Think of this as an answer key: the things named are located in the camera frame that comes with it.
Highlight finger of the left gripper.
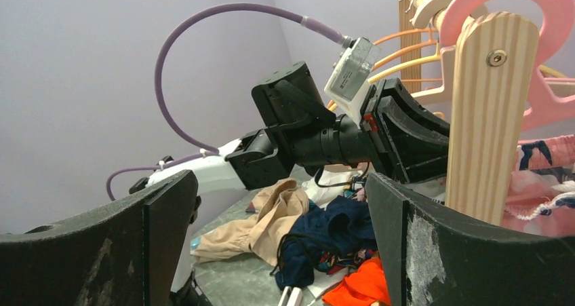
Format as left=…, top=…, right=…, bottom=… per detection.
left=376, top=79, right=450, bottom=183

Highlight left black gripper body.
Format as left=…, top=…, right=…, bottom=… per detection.
left=360, top=82, right=393, bottom=174

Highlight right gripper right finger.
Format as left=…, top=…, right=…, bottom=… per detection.
left=365, top=173, right=574, bottom=305

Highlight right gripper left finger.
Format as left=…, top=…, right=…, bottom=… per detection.
left=1, top=170, right=198, bottom=305

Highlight navy blue shorts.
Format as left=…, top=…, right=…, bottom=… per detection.
left=271, top=197, right=377, bottom=290

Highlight wooden clothes rack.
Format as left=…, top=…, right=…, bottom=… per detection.
left=409, top=0, right=544, bottom=225

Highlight pink patterned shorts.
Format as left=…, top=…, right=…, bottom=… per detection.
left=500, top=134, right=574, bottom=237

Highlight pink hanger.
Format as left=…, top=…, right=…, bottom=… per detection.
left=439, top=0, right=574, bottom=131

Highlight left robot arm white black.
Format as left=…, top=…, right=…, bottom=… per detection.
left=130, top=62, right=450, bottom=193

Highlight orange shorts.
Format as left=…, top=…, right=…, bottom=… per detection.
left=322, top=256, right=391, bottom=306

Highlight yellow hanger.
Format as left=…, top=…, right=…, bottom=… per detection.
left=367, top=54, right=441, bottom=83

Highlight rear orange hanger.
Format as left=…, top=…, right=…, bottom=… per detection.
left=374, top=27, right=436, bottom=45

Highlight beige shorts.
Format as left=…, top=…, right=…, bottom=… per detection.
left=191, top=178, right=309, bottom=266

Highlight white garment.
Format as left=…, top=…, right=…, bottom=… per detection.
left=300, top=171, right=367, bottom=209

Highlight yellow black patterned garment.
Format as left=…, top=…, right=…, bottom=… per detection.
left=316, top=249, right=378, bottom=275

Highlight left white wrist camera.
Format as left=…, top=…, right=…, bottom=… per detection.
left=324, top=37, right=380, bottom=123

